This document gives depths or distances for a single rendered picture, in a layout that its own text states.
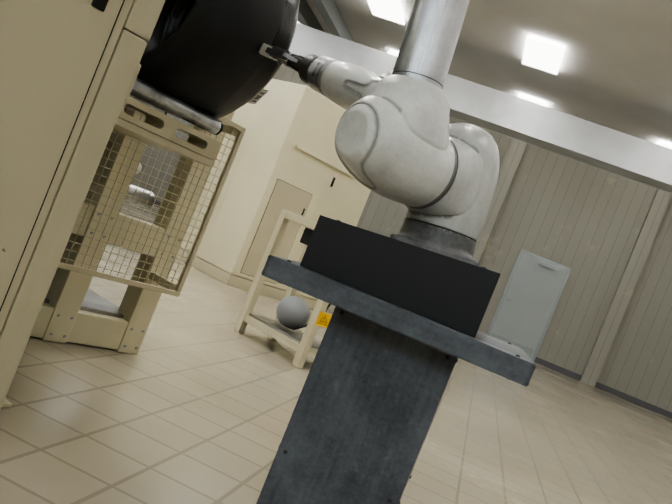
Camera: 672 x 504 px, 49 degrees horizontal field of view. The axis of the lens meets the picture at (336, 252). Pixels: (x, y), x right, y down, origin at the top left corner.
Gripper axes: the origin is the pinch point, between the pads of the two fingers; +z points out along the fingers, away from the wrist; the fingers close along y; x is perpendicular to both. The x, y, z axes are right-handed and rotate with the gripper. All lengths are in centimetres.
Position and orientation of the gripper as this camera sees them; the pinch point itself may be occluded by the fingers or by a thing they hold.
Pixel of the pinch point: (270, 52)
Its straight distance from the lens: 205.9
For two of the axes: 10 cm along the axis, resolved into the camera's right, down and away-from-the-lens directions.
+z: -6.6, -4.2, 6.2
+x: -4.8, 8.7, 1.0
